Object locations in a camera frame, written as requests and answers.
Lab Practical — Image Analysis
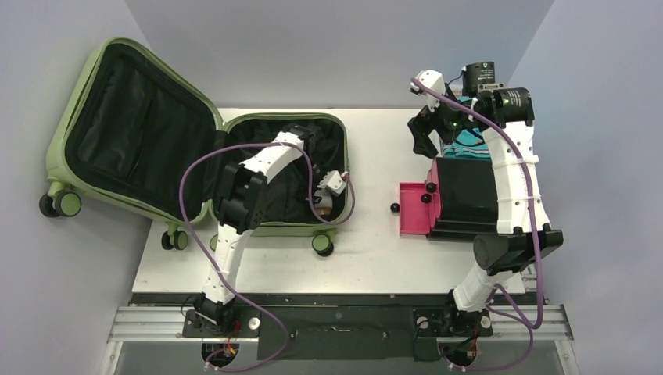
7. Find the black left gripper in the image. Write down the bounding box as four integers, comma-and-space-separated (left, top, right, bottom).
292, 156, 341, 209

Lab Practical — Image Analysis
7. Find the teal garment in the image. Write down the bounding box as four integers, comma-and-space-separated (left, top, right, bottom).
439, 128, 490, 159

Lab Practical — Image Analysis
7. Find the white perforated plastic basket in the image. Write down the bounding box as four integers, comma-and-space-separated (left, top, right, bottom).
435, 84, 514, 159

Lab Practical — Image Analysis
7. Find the black and pink storage organizer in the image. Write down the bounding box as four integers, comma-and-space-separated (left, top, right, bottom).
390, 157, 498, 241

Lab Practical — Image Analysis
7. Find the green hard-shell suitcase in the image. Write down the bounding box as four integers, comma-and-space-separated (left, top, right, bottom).
38, 37, 353, 256

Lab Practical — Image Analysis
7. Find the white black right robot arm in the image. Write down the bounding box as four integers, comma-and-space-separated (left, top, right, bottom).
407, 61, 564, 334

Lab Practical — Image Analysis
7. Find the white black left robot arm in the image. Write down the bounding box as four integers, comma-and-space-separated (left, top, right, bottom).
187, 124, 317, 336

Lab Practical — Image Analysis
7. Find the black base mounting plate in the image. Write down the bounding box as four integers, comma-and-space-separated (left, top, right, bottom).
130, 293, 529, 366

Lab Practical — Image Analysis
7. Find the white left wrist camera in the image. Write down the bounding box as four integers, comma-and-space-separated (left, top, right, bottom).
317, 170, 348, 196

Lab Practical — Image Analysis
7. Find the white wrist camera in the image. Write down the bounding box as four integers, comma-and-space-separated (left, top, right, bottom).
317, 170, 348, 196
410, 70, 446, 112

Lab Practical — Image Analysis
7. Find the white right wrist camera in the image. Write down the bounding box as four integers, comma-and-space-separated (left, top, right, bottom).
410, 70, 446, 112

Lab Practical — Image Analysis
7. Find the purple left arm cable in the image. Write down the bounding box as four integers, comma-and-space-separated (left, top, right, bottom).
178, 142, 357, 373

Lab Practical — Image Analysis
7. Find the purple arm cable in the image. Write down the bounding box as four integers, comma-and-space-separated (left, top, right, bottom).
410, 77, 546, 373
178, 142, 357, 373

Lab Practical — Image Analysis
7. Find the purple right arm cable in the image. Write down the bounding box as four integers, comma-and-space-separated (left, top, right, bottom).
410, 77, 546, 373

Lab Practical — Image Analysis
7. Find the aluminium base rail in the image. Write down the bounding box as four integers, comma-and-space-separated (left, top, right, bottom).
107, 305, 573, 343

